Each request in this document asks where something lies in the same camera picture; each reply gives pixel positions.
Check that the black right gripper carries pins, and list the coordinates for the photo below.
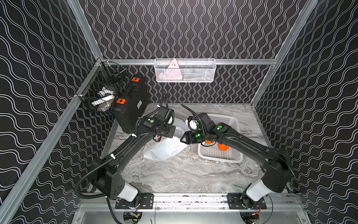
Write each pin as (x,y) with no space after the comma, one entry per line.
(189,139)

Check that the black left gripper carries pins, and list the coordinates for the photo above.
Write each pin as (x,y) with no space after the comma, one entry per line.
(168,130)

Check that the white printed plastic bag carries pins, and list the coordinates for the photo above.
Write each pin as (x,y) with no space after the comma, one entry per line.
(167,147)

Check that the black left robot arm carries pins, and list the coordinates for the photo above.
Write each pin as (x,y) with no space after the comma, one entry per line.
(107,178)

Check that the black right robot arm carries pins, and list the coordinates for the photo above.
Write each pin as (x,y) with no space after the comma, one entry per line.
(277,171)

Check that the black hard tool case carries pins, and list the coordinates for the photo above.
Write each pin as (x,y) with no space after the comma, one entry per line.
(128,107)

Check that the pink triangular card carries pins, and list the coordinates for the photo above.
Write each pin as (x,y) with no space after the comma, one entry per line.
(173,71)

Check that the clear wall-mounted tray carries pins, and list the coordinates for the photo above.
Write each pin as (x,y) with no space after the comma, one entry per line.
(194,70)

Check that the white items in wire basket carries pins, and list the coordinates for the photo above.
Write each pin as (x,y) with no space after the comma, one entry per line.
(105,98)

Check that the black wire mesh basket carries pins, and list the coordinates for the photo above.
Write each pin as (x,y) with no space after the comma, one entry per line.
(108,73)

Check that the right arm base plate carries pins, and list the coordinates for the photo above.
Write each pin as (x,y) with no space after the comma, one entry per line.
(236,201)

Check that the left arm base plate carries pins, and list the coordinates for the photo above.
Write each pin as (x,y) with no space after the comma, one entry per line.
(141,201)

